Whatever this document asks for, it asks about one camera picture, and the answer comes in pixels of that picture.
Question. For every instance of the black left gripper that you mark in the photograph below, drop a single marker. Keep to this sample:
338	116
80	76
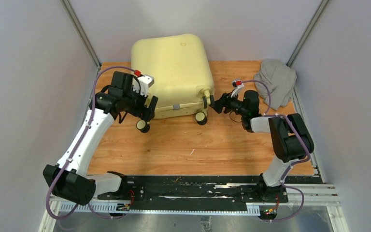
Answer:
145	112

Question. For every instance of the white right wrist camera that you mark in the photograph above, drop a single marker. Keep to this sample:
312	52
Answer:
238	85

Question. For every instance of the grey crumpled cloth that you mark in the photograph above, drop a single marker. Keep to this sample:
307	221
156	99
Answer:
275	82

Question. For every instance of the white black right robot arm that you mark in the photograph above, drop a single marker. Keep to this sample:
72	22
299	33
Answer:
291	141

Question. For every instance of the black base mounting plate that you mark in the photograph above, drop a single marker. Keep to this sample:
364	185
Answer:
196	193

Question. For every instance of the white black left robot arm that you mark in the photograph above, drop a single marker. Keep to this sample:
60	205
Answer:
126	94

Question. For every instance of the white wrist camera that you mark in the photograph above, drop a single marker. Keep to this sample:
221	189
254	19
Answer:
238	85
143	85

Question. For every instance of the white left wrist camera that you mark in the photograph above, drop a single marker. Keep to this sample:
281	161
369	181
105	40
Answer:
143	85

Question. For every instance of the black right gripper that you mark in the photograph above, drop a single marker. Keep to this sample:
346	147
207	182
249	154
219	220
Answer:
218	105

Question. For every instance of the cream suitcase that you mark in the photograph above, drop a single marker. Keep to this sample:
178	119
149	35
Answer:
183	82

